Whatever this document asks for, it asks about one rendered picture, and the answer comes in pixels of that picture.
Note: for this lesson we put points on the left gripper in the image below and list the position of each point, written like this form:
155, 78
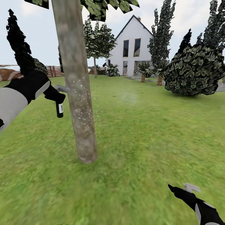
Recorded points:
56, 96

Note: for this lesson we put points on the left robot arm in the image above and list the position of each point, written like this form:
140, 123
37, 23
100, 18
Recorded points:
20, 92

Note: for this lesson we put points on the fixed window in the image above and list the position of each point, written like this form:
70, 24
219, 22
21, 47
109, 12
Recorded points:
125, 63

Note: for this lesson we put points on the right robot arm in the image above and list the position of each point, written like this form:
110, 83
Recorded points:
205, 212

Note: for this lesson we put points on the pesticide atomizer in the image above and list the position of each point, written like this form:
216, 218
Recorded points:
59, 107

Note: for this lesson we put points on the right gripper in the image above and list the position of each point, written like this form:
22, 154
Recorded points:
181, 194

